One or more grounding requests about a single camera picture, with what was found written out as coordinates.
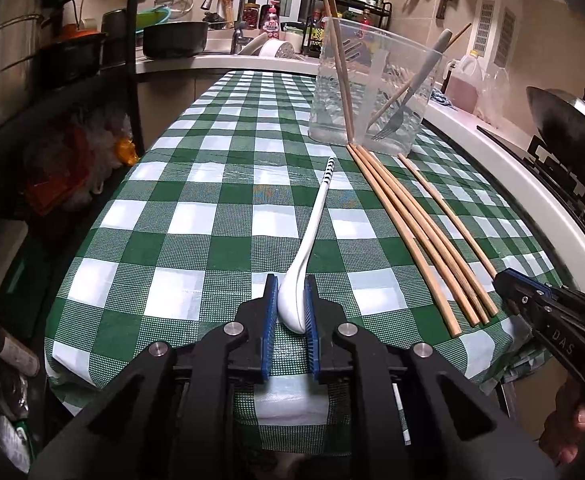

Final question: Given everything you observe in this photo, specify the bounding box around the white ceramic spoon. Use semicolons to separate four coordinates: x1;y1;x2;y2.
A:
277;157;335;334

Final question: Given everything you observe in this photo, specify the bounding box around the white-handled metal fork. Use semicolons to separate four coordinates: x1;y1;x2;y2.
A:
370;28;455;141

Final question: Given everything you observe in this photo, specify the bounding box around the bamboo chopstick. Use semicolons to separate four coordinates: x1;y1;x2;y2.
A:
347;145;461;338
347;144;482;326
315;0;353;143
318;0;356;146
349;145;497;336
394;155;496;302
356;146;498;324
365;22;473;131

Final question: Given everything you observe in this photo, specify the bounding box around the chrome kitchen faucet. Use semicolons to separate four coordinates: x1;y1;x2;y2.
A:
200;0;246;54

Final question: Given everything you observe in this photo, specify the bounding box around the person's right hand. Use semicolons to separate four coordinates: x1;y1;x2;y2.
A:
539;376;585;466

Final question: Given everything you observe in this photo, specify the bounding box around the black gas stove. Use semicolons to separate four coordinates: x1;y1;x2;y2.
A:
475;123;585;241

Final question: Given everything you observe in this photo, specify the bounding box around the green white checkered tablecloth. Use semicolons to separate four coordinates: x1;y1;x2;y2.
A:
45;70;560;454

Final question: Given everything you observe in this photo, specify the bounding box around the black wok with lid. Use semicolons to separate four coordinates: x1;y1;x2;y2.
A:
525;86;585;181

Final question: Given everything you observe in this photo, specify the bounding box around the clear plastic bag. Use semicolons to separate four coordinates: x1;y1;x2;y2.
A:
475;67;510;128

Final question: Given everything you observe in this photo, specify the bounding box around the blue dish cloth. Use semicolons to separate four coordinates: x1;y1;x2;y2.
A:
431;88;455;110

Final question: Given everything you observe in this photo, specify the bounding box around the plastic oil jug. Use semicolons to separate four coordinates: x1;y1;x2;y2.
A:
445;50;484;114

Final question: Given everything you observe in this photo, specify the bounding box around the clear plastic container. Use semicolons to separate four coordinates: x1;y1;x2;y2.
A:
309;18;453;156

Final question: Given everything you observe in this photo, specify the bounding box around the black metal shelf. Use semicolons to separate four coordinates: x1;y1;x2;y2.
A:
0;0;143;231

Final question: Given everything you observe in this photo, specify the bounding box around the black spice rack with bottles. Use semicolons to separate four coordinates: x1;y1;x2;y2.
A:
302;0;393;58

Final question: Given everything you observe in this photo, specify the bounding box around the white dish in sink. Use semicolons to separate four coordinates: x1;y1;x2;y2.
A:
239;32;298;60

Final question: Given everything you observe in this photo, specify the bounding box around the orange lidded pot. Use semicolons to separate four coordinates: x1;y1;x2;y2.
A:
32;32;106;94

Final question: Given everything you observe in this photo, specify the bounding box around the pink soap bottle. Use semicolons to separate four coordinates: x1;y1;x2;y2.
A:
261;0;280;39

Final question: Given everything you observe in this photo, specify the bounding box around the black cooking pot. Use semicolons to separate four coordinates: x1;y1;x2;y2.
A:
143;22;209;60

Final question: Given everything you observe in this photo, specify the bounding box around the large stainless steel pot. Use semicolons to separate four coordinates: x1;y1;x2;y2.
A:
0;0;43;126

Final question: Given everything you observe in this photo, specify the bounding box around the green plastic basin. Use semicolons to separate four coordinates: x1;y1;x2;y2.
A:
136;6;171;32

